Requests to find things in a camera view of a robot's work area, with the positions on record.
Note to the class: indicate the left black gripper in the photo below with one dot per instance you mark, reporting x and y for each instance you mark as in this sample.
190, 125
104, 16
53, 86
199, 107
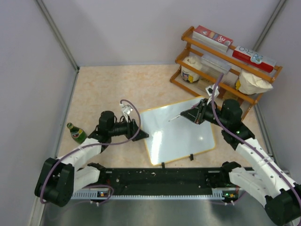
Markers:
131, 127

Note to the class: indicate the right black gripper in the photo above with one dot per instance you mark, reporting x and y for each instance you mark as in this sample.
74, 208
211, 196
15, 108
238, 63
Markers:
196, 114

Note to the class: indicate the white marker purple cap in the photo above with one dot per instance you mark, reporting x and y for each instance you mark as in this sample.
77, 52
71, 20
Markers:
174, 118

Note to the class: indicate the yellow framed whiteboard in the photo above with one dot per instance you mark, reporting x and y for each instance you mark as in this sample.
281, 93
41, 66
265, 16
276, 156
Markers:
180, 138

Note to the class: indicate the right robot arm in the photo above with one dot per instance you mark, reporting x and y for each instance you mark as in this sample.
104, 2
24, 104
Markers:
279, 194

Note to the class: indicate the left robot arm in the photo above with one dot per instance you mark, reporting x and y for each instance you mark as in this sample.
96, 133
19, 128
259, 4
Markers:
60, 178

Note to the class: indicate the white plastic jar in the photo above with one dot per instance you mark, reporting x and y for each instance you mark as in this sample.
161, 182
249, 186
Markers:
187, 74

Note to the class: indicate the clear plastic container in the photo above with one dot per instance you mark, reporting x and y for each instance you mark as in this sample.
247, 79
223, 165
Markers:
214, 67

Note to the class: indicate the cream cloth bag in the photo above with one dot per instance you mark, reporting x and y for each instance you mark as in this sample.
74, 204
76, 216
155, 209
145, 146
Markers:
249, 84

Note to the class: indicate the green glass bottle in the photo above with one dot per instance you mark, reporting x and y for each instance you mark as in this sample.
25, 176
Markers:
77, 134

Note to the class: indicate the red box upper left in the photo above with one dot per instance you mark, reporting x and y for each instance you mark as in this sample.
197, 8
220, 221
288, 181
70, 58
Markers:
212, 39

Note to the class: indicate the red white box right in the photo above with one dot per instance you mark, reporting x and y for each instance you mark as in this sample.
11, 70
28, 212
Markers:
254, 58

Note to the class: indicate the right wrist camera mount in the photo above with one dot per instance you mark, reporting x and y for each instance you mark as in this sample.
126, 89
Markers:
210, 91

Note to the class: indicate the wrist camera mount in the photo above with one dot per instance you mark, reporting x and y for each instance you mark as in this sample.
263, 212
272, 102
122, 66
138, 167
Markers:
126, 110
210, 91

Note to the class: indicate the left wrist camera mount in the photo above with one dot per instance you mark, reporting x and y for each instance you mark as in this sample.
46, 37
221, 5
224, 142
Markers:
126, 110

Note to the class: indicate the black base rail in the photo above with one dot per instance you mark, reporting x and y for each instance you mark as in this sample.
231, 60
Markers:
162, 181

